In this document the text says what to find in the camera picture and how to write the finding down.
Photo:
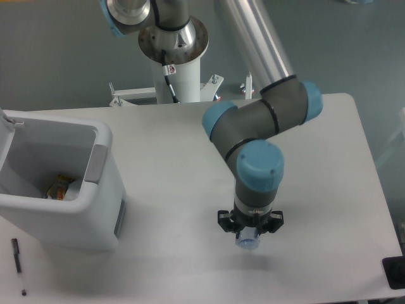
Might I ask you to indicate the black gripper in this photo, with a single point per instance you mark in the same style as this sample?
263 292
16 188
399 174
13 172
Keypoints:
249 226

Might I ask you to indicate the clear plastic water bottle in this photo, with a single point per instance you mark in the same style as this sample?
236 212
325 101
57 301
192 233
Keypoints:
247 239

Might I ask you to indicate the white plastic wrapper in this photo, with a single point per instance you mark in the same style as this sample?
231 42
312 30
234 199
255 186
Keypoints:
73 190

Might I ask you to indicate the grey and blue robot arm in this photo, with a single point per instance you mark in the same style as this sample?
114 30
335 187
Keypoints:
240 134

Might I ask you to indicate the white trash can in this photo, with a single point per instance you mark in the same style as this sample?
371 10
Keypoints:
35 149

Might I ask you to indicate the black device at table edge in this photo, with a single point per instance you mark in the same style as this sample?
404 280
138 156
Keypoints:
394 271

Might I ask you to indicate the colourful snack wrapper in bin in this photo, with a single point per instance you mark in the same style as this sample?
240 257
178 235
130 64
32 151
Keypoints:
58 188

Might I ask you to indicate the black pen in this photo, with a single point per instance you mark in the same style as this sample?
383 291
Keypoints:
16 255

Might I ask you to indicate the white pedestal foot bracket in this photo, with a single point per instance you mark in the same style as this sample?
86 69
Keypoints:
247 88

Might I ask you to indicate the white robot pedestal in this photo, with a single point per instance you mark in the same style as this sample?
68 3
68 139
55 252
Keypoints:
175 58

